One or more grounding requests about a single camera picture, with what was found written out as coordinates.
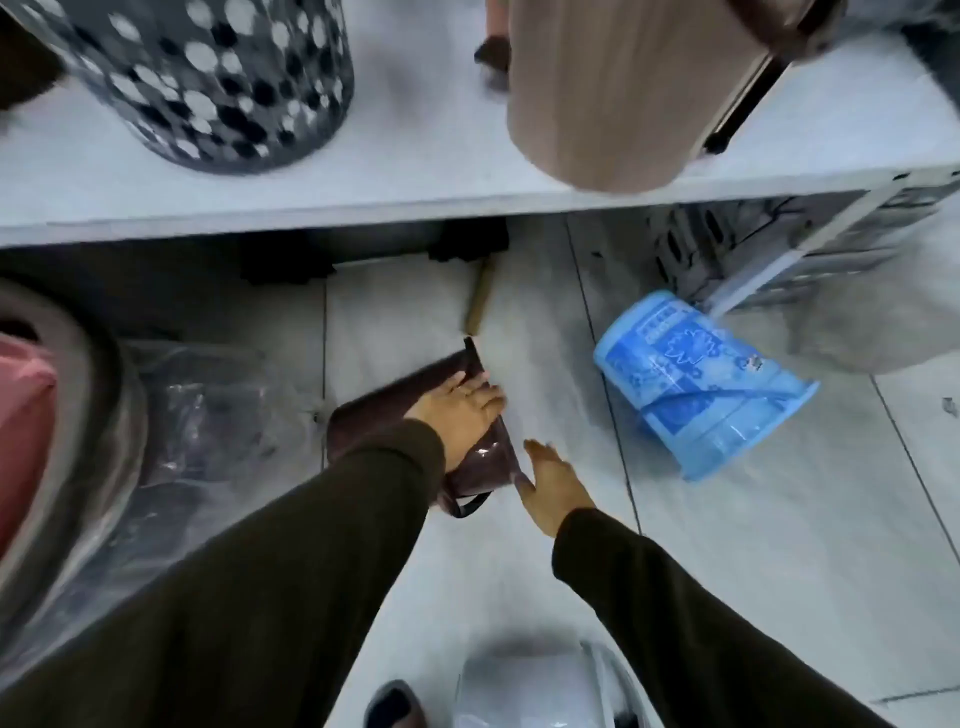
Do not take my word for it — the person's right hand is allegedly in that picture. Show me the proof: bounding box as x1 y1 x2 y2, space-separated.
515 440 598 538

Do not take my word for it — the person's left hand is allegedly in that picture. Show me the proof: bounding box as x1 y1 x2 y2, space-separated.
404 371 508 474

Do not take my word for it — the brown plastic bucket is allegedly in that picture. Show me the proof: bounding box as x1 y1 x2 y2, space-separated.
326 337 524 520

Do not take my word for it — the blue printed plastic bucket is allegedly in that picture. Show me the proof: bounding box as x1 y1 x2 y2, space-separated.
593 290 820 482

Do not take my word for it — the grey plastic bucket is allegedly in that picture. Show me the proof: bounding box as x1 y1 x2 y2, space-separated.
453 637 654 728

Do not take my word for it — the white shelf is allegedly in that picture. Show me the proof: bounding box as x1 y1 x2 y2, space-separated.
0 0 960 316

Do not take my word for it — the person's right forearm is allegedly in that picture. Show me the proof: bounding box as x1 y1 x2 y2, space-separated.
552 507 894 728

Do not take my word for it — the person's left forearm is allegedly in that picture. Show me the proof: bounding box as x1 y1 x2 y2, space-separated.
0 419 448 728

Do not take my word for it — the person's left shoe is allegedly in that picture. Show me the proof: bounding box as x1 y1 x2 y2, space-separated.
363 678 429 728

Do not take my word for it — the wooden stick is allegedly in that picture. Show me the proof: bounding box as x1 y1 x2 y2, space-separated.
463 258 501 337

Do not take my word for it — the grey slotted plastic crate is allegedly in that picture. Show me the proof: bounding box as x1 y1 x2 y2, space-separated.
648 168 960 313

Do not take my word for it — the beige wood-grain bin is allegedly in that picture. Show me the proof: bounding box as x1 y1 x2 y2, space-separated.
506 0 849 195

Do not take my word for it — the dark perforated dotted basket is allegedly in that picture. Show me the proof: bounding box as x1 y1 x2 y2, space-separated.
0 0 356 176

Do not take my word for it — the black metal bar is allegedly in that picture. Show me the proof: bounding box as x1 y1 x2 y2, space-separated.
703 56 793 157

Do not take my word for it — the pink plastic bin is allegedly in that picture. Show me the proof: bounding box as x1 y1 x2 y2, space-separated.
0 333 58 556

